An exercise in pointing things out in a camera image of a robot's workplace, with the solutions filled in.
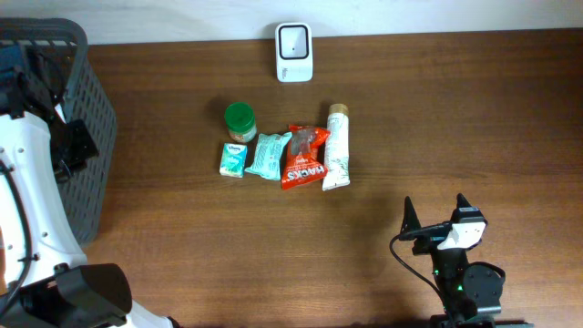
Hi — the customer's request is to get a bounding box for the white cream tube gold cap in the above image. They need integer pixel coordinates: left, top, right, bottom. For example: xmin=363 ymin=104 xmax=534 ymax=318
xmin=322 ymin=104 xmax=350 ymax=191

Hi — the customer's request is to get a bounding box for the red candy bag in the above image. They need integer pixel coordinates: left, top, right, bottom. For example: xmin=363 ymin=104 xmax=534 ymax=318
xmin=281 ymin=125 xmax=330 ymax=190

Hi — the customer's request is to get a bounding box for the teal wet wipes pack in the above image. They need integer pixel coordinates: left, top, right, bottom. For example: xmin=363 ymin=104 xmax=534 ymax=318
xmin=245 ymin=132 xmax=292 ymax=180

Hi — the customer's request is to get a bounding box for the small teal tissue pack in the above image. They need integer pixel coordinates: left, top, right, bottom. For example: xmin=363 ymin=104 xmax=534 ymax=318
xmin=220 ymin=143 xmax=248 ymax=178

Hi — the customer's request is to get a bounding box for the green lid jar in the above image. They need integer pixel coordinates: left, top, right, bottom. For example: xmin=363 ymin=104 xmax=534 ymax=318
xmin=224 ymin=102 xmax=257 ymax=143

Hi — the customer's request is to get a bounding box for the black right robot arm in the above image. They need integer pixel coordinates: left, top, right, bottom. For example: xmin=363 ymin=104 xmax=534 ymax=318
xmin=397 ymin=193 xmax=506 ymax=327

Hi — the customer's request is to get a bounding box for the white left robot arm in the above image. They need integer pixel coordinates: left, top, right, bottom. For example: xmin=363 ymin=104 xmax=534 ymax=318
xmin=1 ymin=45 xmax=177 ymax=327

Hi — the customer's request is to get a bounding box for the white barcode scanner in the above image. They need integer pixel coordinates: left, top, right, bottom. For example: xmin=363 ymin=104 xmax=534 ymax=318
xmin=275 ymin=22 xmax=313 ymax=83

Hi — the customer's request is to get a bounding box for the dark grey plastic basket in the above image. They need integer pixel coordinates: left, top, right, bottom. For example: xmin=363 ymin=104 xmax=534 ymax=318
xmin=1 ymin=18 xmax=117 ymax=246

